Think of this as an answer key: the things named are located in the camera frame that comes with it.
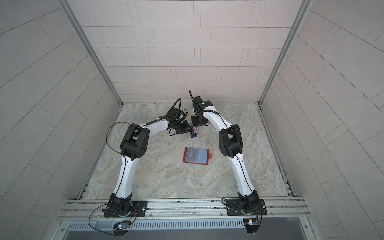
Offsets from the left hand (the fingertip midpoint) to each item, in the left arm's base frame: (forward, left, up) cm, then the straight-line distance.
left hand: (194, 126), depth 101 cm
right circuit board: (-54, -28, -1) cm, 61 cm away
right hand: (+1, -1, +3) cm, 3 cm away
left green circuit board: (-55, +31, +3) cm, 63 cm away
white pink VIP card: (-5, -1, +5) cm, 7 cm away
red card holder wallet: (-21, -2, -1) cm, 21 cm away
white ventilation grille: (-55, +38, -2) cm, 66 cm away
